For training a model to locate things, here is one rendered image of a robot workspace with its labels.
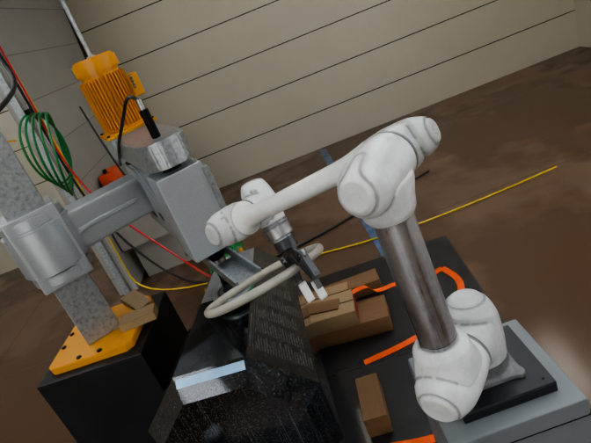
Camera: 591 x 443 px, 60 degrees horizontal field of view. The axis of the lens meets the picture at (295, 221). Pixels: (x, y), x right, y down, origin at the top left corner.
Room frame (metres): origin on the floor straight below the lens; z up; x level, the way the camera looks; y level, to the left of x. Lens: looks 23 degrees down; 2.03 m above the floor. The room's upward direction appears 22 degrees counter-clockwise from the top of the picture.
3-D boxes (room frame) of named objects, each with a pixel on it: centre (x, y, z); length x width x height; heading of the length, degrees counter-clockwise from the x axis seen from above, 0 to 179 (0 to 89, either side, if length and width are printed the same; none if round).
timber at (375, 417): (2.02, -0.01, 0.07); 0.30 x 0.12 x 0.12; 173
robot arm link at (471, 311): (1.19, -0.36, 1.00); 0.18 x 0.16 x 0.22; 137
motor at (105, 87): (2.89, 0.64, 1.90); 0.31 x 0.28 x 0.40; 111
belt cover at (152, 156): (2.59, 0.54, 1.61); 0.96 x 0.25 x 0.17; 21
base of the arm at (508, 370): (1.22, -0.37, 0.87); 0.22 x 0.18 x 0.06; 177
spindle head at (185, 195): (2.34, 0.45, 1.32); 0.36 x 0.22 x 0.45; 21
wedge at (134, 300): (2.73, 1.04, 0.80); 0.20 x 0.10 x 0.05; 36
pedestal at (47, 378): (2.58, 1.23, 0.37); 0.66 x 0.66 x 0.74; 83
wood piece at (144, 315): (2.50, 0.98, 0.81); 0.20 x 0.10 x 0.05; 91
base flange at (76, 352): (2.58, 1.23, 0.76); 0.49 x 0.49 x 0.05; 83
